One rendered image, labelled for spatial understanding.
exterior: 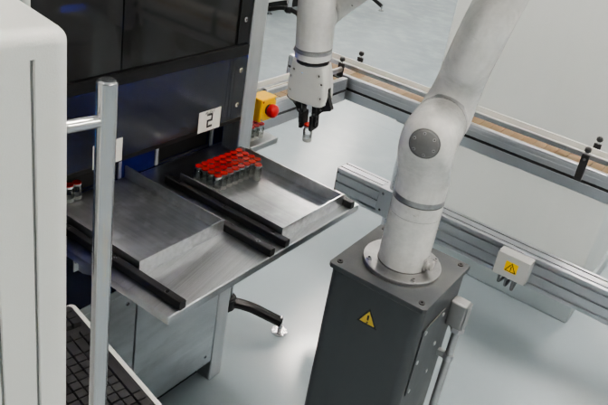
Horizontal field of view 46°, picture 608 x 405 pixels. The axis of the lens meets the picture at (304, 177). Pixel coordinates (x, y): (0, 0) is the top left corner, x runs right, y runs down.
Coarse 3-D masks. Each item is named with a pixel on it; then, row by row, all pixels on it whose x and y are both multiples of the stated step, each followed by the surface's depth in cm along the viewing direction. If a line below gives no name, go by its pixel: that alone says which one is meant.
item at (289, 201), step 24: (264, 168) 200; (288, 168) 195; (216, 192) 177; (240, 192) 186; (264, 192) 188; (288, 192) 190; (312, 192) 192; (336, 192) 187; (264, 216) 177; (288, 216) 178; (312, 216) 177
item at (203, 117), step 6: (216, 108) 190; (204, 114) 187; (216, 114) 191; (198, 120) 186; (204, 120) 188; (216, 120) 192; (198, 126) 187; (204, 126) 189; (216, 126) 193; (198, 132) 188
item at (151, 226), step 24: (120, 192) 176; (144, 192) 178; (168, 192) 175; (72, 216) 163; (120, 216) 167; (144, 216) 168; (168, 216) 170; (192, 216) 171; (216, 216) 167; (120, 240) 158; (144, 240) 159; (168, 240) 161; (192, 240) 159; (144, 264) 148
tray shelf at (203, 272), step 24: (168, 168) 192; (192, 168) 194; (336, 216) 183; (72, 240) 155; (216, 240) 164; (240, 240) 166; (264, 240) 167; (168, 264) 153; (192, 264) 154; (216, 264) 156; (240, 264) 157; (264, 264) 161; (120, 288) 145; (144, 288) 144; (192, 288) 147; (216, 288) 148; (168, 312) 139
